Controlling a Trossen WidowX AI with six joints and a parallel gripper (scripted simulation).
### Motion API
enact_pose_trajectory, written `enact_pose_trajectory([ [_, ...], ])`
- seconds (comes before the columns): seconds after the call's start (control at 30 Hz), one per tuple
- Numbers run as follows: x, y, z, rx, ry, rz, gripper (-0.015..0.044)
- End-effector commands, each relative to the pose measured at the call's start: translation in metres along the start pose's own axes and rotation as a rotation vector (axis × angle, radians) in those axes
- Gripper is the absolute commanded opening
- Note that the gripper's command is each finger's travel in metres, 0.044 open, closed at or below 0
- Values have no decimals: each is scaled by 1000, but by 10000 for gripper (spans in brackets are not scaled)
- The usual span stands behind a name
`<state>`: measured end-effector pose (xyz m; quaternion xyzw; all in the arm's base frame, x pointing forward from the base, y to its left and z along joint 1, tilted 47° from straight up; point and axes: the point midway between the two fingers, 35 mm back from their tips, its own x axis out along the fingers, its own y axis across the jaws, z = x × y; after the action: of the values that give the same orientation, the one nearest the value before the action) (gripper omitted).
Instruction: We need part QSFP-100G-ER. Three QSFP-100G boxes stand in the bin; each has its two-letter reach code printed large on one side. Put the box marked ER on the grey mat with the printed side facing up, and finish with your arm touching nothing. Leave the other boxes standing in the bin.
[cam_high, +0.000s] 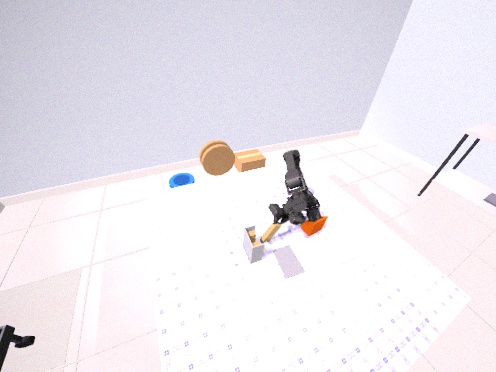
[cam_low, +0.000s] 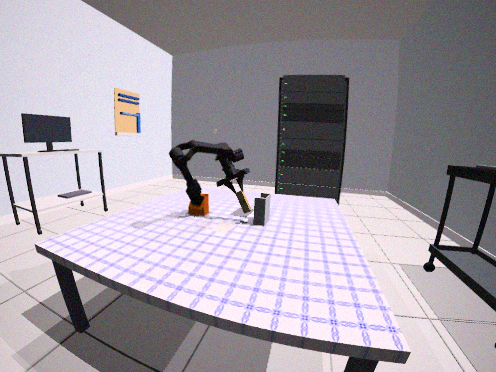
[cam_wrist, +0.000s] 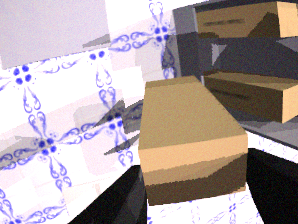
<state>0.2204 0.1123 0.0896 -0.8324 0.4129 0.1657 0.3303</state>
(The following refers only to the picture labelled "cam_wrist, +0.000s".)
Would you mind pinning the grey open bin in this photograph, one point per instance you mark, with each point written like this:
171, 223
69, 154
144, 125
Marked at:
275, 56

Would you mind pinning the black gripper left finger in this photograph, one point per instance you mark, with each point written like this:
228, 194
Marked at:
123, 202

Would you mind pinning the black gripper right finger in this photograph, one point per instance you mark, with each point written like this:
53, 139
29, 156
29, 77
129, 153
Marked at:
273, 184

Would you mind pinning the tan cardboard box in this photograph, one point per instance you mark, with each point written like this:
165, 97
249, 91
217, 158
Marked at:
266, 96
190, 147
261, 19

